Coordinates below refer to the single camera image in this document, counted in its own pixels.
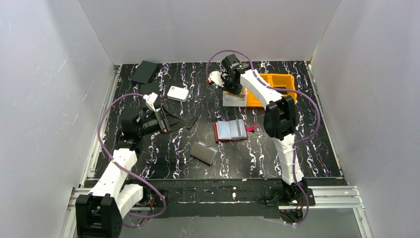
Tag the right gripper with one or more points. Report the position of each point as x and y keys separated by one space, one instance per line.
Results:
x=234 y=88

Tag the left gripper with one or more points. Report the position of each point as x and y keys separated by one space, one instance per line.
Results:
x=163 y=120

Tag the silver card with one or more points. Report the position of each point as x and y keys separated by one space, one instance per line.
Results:
x=237 y=129

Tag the red leather card holder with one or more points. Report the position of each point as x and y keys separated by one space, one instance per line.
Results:
x=221 y=131

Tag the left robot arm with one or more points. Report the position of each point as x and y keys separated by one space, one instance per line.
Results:
x=100 y=212

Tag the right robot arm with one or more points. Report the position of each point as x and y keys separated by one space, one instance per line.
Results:
x=279 y=122

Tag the silver metal card case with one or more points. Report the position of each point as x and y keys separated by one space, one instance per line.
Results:
x=204 y=152

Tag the white plastic bin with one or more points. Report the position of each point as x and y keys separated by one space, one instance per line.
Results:
x=228 y=101

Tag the yellow middle plastic bin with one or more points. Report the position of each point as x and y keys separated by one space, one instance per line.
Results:
x=252 y=100

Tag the yellow plastic bin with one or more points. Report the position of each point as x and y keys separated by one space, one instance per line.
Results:
x=282 y=81
x=252 y=100

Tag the white square device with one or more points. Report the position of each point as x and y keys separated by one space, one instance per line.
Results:
x=178 y=93

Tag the black box near device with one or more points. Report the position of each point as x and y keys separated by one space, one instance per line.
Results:
x=146 y=89

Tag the yellow right plastic bin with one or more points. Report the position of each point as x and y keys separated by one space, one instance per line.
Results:
x=282 y=81

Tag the black box far corner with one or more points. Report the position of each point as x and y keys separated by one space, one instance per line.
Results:
x=146 y=71

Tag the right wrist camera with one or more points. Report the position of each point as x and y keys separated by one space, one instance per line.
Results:
x=215 y=77

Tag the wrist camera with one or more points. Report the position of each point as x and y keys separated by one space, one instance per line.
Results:
x=215 y=77
x=152 y=101

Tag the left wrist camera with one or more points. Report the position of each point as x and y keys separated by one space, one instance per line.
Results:
x=152 y=101

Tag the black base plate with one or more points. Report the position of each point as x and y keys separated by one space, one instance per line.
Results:
x=273 y=204

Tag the aluminium frame rail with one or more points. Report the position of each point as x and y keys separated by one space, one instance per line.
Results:
x=247 y=193

